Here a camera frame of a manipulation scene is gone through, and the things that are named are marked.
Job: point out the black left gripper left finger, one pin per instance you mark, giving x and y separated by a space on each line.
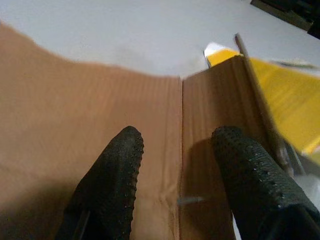
107 180

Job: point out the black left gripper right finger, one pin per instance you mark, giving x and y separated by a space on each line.
255 180

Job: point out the large brown cardboard sheet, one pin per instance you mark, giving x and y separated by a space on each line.
75 112

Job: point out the yellow packet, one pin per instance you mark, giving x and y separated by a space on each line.
287 95

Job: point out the black object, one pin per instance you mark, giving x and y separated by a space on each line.
287 12

